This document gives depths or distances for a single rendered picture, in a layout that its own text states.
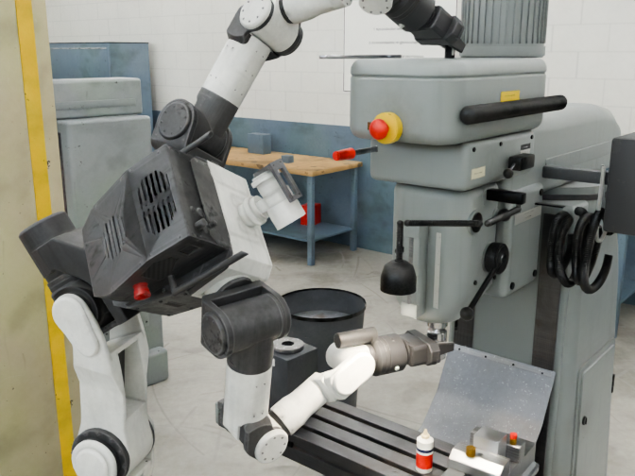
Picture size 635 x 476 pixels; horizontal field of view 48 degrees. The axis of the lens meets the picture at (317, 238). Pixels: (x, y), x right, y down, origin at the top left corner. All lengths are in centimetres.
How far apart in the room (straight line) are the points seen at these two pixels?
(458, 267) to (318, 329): 207
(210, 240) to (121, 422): 55
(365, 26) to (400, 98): 551
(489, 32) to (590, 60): 421
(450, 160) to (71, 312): 85
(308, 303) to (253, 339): 266
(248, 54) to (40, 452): 212
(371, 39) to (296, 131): 130
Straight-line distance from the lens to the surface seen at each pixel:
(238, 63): 154
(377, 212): 694
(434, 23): 151
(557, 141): 190
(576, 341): 205
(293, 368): 197
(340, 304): 397
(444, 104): 137
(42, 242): 163
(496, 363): 210
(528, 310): 202
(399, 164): 153
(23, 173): 286
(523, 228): 175
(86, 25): 1020
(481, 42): 174
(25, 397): 308
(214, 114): 153
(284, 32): 155
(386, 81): 142
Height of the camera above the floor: 190
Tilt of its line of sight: 15 degrees down
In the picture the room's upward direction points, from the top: straight up
